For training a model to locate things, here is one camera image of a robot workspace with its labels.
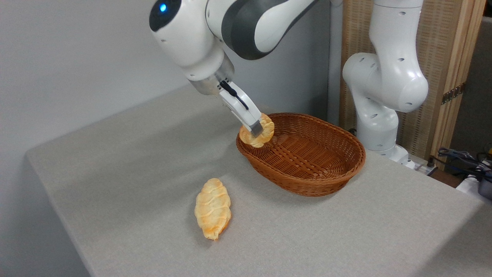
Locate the wooden folding screen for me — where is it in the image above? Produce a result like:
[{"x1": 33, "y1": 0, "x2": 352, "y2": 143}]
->
[{"x1": 340, "y1": 0, "x2": 487, "y2": 159}]

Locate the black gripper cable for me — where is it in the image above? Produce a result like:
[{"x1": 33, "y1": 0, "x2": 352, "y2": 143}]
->
[{"x1": 219, "y1": 80, "x2": 250, "y2": 111}]

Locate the brown wicker basket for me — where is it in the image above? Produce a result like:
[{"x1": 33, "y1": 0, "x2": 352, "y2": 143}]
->
[{"x1": 236, "y1": 112, "x2": 366, "y2": 197}]

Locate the white power strip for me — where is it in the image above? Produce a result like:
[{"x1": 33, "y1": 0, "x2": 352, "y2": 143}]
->
[{"x1": 414, "y1": 162, "x2": 439, "y2": 177}]

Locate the long braided bread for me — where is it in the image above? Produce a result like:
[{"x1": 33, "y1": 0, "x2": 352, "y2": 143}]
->
[{"x1": 194, "y1": 178, "x2": 232, "y2": 241}]

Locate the round bread roll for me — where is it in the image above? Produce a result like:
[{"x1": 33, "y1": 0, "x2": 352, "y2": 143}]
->
[{"x1": 239, "y1": 113, "x2": 275, "y2": 149}]

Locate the bundle of dark cables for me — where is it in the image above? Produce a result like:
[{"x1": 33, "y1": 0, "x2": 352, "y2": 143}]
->
[{"x1": 430, "y1": 147, "x2": 492, "y2": 182}]

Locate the grey tablecloth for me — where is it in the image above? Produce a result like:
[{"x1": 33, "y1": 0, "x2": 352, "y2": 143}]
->
[{"x1": 25, "y1": 84, "x2": 492, "y2": 277}]

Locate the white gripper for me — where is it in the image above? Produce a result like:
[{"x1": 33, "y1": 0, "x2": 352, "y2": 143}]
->
[{"x1": 218, "y1": 81, "x2": 265, "y2": 137}]

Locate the metal screen hinge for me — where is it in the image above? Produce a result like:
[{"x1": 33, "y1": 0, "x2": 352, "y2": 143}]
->
[{"x1": 441, "y1": 82, "x2": 467, "y2": 105}]

